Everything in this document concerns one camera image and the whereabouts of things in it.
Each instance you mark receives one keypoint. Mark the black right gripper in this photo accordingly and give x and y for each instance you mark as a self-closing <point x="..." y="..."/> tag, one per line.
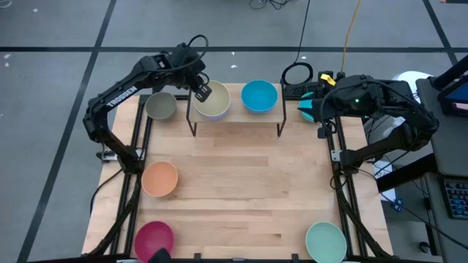
<point x="343" y="98"/>

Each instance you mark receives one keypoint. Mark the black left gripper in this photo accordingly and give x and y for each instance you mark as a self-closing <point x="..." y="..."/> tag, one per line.
<point x="188" y="65"/>

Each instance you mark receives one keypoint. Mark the teal bowl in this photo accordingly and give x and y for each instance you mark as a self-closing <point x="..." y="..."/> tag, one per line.
<point x="303" y="96"/>

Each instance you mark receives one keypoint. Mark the olive yellow bowl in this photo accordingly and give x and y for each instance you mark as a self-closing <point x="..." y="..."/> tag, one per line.
<point x="219" y="98"/>

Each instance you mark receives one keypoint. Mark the grey bowl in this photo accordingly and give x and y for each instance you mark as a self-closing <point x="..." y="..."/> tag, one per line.
<point x="161" y="106"/>

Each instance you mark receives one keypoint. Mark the bright blue bowl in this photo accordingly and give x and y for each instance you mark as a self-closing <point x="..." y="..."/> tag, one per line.
<point x="259" y="96"/>

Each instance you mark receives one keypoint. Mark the orange bowl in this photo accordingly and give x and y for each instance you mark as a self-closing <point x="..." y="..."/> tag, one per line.
<point x="159" y="179"/>

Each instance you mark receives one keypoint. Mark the mint green bowl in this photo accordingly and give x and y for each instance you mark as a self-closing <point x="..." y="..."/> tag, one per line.
<point x="325" y="243"/>

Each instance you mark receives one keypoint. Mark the magenta bowl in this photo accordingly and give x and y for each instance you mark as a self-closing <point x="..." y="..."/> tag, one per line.
<point x="151" y="237"/>

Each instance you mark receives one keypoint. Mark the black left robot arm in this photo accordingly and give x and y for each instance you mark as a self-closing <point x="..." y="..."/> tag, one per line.
<point x="120" y="98"/>

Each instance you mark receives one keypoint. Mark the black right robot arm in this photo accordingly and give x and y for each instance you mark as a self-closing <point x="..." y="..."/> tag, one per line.
<point x="395" y="142"/>

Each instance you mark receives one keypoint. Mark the black perforated box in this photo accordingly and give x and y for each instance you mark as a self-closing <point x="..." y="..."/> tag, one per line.
<point x="296" y="89"/>

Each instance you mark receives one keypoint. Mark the yellow tag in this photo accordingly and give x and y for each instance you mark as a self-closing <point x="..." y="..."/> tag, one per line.
<point x="328" y="79"/>

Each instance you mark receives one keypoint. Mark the white round object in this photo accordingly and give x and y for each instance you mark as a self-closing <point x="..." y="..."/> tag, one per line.
<point x="413" y="77"/>

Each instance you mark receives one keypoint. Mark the black diagonal beam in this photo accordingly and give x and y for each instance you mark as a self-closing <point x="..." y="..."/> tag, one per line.
<point x="406" y="173"/>

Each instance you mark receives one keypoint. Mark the grey desk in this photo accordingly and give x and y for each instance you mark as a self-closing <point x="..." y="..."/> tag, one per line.
<point x="449" y="146"/>

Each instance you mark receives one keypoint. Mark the black pole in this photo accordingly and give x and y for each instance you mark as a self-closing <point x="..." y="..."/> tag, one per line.
<point x="451" y="73"/>

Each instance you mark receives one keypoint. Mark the black monitor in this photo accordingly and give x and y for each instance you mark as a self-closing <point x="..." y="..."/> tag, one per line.
<point x="459" y="95"/>

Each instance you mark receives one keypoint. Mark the black keyboard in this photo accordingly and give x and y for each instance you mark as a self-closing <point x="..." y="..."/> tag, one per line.
<point x="457" y="199"/>

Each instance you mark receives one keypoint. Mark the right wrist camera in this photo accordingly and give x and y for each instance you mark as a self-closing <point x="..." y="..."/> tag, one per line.
<point x="322" y="132"/>

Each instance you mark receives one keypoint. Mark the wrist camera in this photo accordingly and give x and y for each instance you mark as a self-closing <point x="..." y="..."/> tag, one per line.
<point x="322" y="132"/>
<point x="203" y="93"/>

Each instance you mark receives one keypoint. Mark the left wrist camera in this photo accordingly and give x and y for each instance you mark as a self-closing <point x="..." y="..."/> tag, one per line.
<point x="203" y="93"/>

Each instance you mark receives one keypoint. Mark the black aluminium table frame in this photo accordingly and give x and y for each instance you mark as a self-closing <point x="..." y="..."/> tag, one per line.
<point x="256" y="261"/>

